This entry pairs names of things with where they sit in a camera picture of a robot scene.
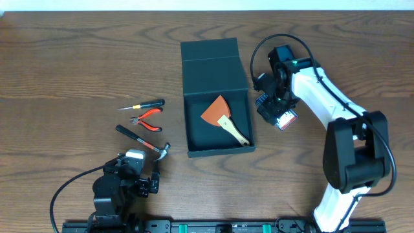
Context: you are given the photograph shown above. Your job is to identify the blue precision screwdriver set case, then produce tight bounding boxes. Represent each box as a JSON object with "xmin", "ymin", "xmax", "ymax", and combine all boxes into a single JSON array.
[{"xmin": 255, "ymin": 93, "xmax": 298, "ymax": 131}]

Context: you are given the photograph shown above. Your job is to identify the dark green gift box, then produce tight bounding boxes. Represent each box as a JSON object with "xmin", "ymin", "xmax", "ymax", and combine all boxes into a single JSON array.
[{"xmin": 180, "ymin": 38, "xmax": 256, "ymax": 158}]

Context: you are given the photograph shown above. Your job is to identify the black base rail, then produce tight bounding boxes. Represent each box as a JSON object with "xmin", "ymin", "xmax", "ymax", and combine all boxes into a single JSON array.
[{"xmin": 61, "ymin": 215, "xmax": 387, "ymax": 233}]

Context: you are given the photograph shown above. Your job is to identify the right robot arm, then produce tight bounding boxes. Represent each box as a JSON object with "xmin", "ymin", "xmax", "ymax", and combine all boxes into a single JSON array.
[{"xmin": 252, "ymin": 45, "xmax": 396, "ymax": 232}]

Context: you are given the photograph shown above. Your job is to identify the orange scraper with wooden handle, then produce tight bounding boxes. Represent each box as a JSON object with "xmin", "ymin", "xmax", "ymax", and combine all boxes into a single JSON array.
[{"xmin": 201, "ymin": 95, "xmax": 250, "ymax": 146}]

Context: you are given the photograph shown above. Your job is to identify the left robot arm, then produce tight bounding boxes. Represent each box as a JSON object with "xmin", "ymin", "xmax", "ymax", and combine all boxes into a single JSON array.
[{"xmin": 85, "ymin": 153, "xmax": 160, "ymax": 233}]

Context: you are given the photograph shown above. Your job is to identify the red handled pliers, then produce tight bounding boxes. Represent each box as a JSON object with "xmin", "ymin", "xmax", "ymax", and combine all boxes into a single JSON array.
[{"xmin": 129, "ymin": 107, "xmax": 164, "ymax": 133}]

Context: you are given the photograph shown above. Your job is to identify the small black handled claw hammer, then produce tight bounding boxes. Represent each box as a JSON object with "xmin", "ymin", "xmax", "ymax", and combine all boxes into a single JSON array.
[{"xmin": 115, "ymin": 125, "xmax": 171, "ymax": 161}]

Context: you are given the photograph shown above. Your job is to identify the black yellow small screwdriver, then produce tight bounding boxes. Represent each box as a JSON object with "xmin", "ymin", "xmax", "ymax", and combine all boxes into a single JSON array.
[{"xmin": 119, "ymin": 99, "xmax": 165, "ymax": 110}]

